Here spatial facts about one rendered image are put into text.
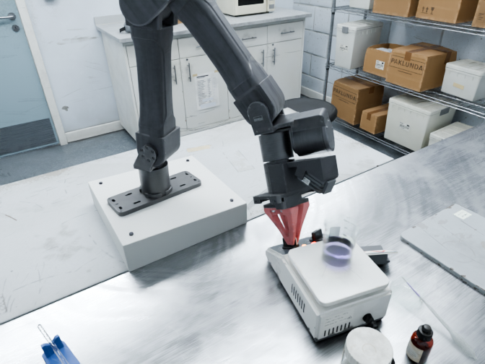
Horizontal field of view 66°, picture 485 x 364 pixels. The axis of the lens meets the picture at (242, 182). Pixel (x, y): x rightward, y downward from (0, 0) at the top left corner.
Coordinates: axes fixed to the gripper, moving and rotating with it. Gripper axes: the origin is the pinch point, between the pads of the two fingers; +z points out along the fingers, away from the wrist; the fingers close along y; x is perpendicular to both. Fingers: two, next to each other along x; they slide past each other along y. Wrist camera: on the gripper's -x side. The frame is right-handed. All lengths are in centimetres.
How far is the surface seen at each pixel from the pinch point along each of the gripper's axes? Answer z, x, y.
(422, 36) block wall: -79, 64, 253
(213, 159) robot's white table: -16.5, 39.0, 16.4
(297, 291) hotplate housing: 6.0, -5.9, -7.3
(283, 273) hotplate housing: 4.5, -1.2, -5.0
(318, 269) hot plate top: 2.8, -8.8, -4.9
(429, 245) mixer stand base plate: 7.3, -14.3, 23.7
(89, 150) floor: -41, 267, 69
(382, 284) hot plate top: 5.8, -16.8, -0.7
